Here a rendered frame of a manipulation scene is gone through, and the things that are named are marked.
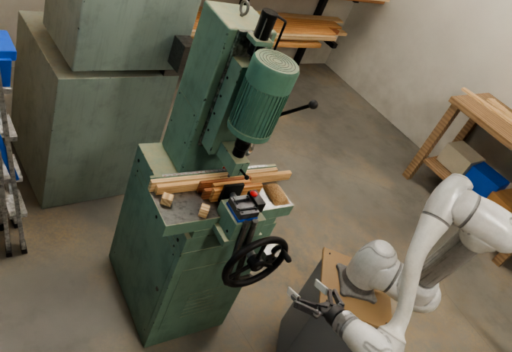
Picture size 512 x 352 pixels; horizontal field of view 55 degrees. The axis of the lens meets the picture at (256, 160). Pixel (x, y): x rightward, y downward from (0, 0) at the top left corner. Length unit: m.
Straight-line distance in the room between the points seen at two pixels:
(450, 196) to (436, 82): 3.41
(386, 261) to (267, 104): 0.89
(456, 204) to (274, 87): 0.72
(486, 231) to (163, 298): 1.31
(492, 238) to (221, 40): 1.15
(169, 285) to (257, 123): 0.81
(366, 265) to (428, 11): 3.42
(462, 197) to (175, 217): 1.00
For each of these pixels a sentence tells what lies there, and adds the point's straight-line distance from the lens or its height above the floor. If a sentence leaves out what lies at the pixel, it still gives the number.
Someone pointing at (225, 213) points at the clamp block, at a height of 0.94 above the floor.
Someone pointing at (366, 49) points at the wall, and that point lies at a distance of 5.60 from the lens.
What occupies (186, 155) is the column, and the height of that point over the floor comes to 0.92.
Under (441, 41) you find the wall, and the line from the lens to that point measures 5.10.
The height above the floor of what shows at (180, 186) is 0.94.
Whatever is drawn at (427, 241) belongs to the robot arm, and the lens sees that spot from 1.75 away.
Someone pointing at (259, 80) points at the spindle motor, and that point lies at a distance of 1.69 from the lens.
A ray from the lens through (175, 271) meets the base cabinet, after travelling 2.09.
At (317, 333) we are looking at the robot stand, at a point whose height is 0.38.
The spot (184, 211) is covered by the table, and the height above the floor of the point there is 0.90.
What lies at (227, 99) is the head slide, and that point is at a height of 1.27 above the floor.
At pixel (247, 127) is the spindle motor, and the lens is 1.78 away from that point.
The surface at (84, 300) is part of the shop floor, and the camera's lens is 2.67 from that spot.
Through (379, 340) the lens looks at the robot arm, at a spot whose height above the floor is 1.02.
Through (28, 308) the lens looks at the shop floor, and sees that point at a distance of 2.63.
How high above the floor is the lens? 2.20
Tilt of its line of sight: 35 degrees down
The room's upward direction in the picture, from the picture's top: 24 degrees clockwise
